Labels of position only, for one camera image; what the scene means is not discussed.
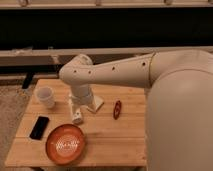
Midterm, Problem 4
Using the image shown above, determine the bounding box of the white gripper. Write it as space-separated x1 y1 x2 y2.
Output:
69 84 94 108

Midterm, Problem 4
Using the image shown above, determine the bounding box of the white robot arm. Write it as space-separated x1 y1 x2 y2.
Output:
59 50 213 171

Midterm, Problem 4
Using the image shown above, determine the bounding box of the small white bottle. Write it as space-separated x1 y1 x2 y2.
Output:
69 100 83 125

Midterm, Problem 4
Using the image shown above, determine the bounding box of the white rectangular block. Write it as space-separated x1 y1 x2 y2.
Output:
87 96 104 113

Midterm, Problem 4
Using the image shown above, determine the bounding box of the white paper cup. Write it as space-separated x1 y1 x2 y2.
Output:
35 86 55 108

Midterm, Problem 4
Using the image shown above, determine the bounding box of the red oval object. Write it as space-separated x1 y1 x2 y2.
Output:
113 100 122 120

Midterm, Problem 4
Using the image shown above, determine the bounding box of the black smartphone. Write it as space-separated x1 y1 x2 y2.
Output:
30 116 49 140

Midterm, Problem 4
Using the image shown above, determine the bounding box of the orange patterned bowl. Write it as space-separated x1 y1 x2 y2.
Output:
45 124 86 165

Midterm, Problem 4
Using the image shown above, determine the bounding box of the wooden table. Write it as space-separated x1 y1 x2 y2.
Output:
5 79 146 167

